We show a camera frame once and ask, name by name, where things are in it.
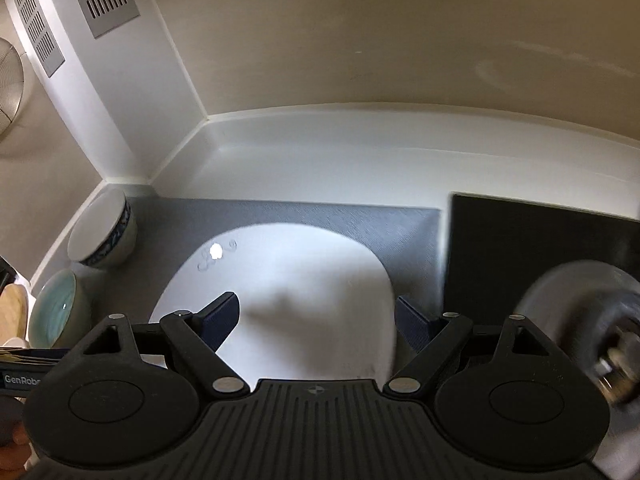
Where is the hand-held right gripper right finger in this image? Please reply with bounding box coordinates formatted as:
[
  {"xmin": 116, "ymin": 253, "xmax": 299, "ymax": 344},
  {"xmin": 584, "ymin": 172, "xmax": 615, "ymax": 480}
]
[{"xmin": 382, "ymin": 295, "xmax": 557, "ymax": 399}]

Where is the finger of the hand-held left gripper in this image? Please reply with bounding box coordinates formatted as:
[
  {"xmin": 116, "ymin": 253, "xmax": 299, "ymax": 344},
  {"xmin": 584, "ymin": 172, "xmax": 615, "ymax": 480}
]
[{"xmin": 0, "ymin": 345, "xmax": 71, "ymax": 364}]

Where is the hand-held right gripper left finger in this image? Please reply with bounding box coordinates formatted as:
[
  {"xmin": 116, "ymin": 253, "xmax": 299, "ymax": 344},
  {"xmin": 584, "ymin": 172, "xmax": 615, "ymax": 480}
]
[{"xmin": 70, "ymin": 291, "xmax": 252, "ymax": 400}]

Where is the teal glazed bowl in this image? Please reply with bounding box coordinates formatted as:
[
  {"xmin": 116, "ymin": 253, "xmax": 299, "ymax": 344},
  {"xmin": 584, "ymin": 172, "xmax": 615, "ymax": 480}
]
[{"xmin": 27, "ymin": 267, "xmax": 94, "ymax": 351}]

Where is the white plate with swirl print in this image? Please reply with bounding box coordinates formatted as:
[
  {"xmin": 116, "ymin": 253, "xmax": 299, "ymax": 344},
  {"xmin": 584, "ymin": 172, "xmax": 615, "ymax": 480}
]
[{"xmin": 148, "ymin": 221, "xmax": 395, "ymax": 382}]

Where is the blue patterned white bowl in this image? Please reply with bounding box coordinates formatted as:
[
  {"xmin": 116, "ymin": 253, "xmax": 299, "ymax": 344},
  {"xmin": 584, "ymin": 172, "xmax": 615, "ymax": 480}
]
[{"xmin": 67, "ymin": 187, "xmax": 139, "ymax": 269}]

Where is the person's left hand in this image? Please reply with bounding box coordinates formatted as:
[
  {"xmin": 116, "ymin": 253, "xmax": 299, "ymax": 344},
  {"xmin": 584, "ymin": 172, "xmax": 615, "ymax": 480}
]
[{"xmin": 11, "ymin": 424, "xmax": 33, "ymax": 467}]

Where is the wooden cutting board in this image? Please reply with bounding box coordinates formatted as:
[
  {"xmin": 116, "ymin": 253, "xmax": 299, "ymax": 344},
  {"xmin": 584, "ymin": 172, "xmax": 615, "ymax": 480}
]
[{"xmin": 0, "ymin": 282, "xmax": 34, "ymax": 342}]

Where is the grey textured mat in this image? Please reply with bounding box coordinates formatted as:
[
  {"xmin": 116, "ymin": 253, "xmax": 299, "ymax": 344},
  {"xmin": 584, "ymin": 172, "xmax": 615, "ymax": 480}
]
[{"xmin": 124, "ymin": 197, "xmax": 449, "ymax": 317}]

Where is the black board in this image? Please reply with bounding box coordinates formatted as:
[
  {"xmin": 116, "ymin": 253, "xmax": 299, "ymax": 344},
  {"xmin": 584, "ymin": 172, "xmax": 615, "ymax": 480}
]
[{"xmin": 442, "ymin": 192, "xmax": 640, "ymax": 327}]

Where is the grey round dish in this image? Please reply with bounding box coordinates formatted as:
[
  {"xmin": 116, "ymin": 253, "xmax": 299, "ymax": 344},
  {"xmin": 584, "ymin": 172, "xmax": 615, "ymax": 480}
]
[{"xmin": 512, "ymin": 259, "xmax": 640, "ymax": 361}]

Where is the blurry metal object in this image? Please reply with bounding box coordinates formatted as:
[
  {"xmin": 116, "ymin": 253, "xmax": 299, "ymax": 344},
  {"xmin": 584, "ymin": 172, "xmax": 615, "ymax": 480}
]
[{"xmin": 593, "ymin": 324, "xmax": 640, "ymax": 404}]

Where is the wire mesh strainer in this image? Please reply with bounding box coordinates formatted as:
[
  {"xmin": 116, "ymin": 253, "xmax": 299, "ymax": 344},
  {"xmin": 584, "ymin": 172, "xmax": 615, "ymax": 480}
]
[{"xmin": 0, "ymin": 37, "xmax": 26, "ymax": 135}]

